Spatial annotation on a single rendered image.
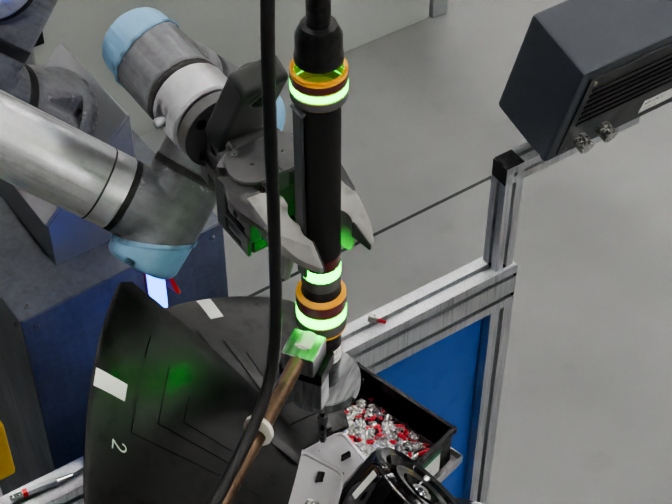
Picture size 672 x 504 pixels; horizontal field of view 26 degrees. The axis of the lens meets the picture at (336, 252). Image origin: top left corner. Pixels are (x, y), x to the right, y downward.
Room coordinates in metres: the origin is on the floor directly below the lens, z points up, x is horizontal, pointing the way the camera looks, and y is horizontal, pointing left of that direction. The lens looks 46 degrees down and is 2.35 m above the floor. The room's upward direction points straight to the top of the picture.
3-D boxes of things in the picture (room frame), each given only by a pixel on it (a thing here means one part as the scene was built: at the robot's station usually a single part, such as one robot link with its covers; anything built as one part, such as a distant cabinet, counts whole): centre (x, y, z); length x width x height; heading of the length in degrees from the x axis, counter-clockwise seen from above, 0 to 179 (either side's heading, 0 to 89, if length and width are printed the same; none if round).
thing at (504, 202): (1.43, -0.23, 0.96); 0.03 x 0.03 x 0.20; 34
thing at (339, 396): (0.83, 0.02, 1.37); 0.09 x 0.07 x 0.10; 158
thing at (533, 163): (1.49, -0.32, 1.04); 0.24 x 0.03 x 0.03; 124
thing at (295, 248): (0.83, 0.04, 1.50); 0.09 x 0.03 x 0.06; 24
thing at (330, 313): (0.84, 0.01, 1.44); 0.04 x 0.04 x 0.01
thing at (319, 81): (0.84, 0.01, 1.67); 0.04 x 0.04 x 0.03
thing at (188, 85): (1.00, 0.12, 1.51); 0.08 x 0.05 x 0.08; 124
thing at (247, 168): (0.93, 0.08, 1.50); 0.12 x 0.08 x 0.09; 34
